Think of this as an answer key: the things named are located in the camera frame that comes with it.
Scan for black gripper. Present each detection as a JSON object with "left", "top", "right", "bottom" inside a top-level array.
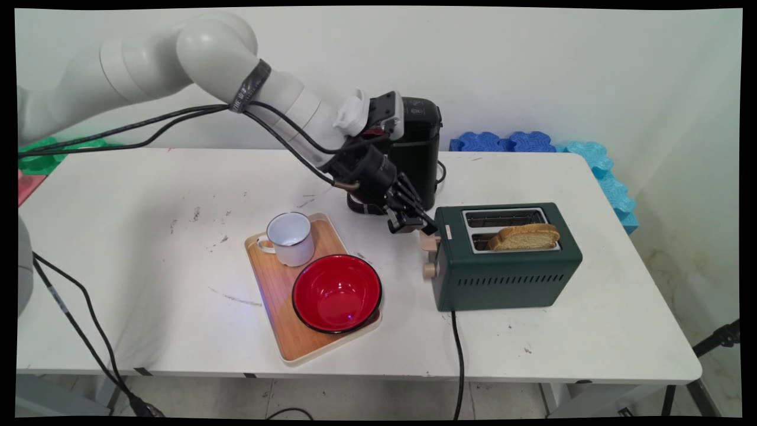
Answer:
[{"left": 330, "top": 144, "right": 439, "bottom": 236}]

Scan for beige toaster lever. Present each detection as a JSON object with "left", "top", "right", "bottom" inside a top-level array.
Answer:
[{"left": 420, "top": 230, "right": 442, "bottom": 262}]

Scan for black coffee machine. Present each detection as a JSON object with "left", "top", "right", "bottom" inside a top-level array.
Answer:
[{"left": 346, "top": 96, "right": 444, "bottom": 216}]

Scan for red bowl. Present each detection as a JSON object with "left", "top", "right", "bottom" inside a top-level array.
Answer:
[{"left": 292, "top": 254, "right": 383, "bottom": 335}]

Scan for dark green toaster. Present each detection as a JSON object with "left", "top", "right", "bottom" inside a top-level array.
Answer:
[{"left": 420, "top": 202, "right": 584, "bottom": 312}]

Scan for dark blue foam mat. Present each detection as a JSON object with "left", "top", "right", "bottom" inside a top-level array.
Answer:
[{"left": 449, "top": 131, "right": 567, "bottom": 154}]

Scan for toasted bread slice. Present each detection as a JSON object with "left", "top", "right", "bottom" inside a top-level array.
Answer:
[{"left": 488, "top": 223, "right": 561, "bottom": 251}]

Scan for white enamel mug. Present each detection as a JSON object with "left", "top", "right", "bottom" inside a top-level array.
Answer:
[{"left": 256, "top": 212, "right": 316, "bottom": 267}]

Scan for wooden serving tray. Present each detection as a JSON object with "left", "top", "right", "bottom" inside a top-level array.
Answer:
[{"left": 244, "top": 213, "right": 383, "bottom": 364}]

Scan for light blue foam mat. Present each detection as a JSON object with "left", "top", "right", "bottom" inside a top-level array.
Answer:
[{"left": 556, "top": 141, "right": 640, "bottom": 235}]

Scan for black tripod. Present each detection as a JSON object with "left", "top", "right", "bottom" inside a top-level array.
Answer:
[{"left": 661, "top": 319, "right": 742, "bottom": 418}]

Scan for green foam mat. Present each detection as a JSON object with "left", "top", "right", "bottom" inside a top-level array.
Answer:
[{"left": 18, "top": 137, "right": 125, "bottom": 176}]

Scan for pink foam mat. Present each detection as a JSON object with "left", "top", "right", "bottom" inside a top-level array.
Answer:
[{"left": 18, "top": 170, "right": 47, "bottom": 207}]

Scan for black camera cable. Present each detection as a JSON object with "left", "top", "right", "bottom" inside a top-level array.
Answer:
[{"left": 18, "top": 102, "right": 392, "bottom": 157}]

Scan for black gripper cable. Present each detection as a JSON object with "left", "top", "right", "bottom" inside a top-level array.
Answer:
[{"left": 18, "top": 105, "right": 363, "bottom": 192}]

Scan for black toaster power cable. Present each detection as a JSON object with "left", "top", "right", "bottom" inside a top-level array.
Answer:
[{"left": 451, "top": 311, "right": 466, "bottom": 421}]

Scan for black cable strap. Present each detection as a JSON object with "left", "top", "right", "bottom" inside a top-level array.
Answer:
[{"left": 227, "top": 59, "right": 273, "bottom": 114}]

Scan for black floor cable loop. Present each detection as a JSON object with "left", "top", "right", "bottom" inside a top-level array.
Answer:
[{"left": 265, "top": 407, "right": 315, "bottom": 421}]

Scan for black hanging robot cable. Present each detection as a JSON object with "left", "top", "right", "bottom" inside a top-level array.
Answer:
[{"left": 32, "top": 251, "right": 167, "bottom": 418}]

